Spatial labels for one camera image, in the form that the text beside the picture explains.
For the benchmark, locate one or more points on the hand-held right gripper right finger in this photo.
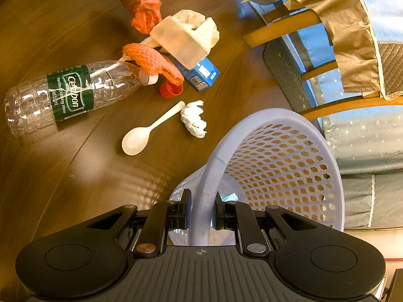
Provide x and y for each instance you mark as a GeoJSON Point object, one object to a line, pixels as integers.
{"type": "Point", "coordinates": [217, 212]}

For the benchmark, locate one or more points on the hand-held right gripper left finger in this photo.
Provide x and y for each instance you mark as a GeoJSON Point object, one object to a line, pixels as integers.
{"type": "Point", "coordinates": [186, 209]}

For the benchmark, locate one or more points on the lavender plastic basket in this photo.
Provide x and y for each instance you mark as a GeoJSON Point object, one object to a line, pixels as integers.
{"type": "Point", "coordinates": [214, 170]}

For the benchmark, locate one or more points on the white plastic spoon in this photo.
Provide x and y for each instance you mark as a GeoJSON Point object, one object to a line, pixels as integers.
{"type": "Point", "coordinates": [135, 141]}

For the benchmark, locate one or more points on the white tissue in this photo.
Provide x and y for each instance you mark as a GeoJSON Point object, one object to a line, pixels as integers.
{"type": "Point", "coordinates": [193, 116]}

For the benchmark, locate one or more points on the red bottle cap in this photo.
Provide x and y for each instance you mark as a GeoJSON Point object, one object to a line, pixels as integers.
{"type": "Point", "coordinates": [170, 91]}

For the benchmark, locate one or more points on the blue milk carton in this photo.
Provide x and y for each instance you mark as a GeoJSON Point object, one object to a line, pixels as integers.
{"type": "Point", "coordinates": [204, 72]}

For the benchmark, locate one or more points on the clear plastic water bottle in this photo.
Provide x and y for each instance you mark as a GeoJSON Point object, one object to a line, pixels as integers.
{"type": "Point", "coordinates": [31, 100]}

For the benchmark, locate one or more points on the wooden chair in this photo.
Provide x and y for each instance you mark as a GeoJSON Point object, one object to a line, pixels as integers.
{"type": "Point", "coordinates": [267, 34]}

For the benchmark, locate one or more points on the blue starry curtain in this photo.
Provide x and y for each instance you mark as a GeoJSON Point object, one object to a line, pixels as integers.
{"type": "Point", "coordinates": [362, 132]}

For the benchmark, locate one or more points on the grey curtain with lace trim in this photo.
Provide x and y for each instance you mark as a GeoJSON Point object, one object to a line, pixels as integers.
{"type": "Point", "coordinates": [387, 201]}

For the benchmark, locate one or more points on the brown quilted chair cushion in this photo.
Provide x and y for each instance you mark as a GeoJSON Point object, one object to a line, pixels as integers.
{"type": "Point", "coordinates": [392, 69]}

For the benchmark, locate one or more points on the tan chair cloth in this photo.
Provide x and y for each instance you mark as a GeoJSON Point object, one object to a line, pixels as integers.
{"type": "Point", "coordinates": [346, 22]}

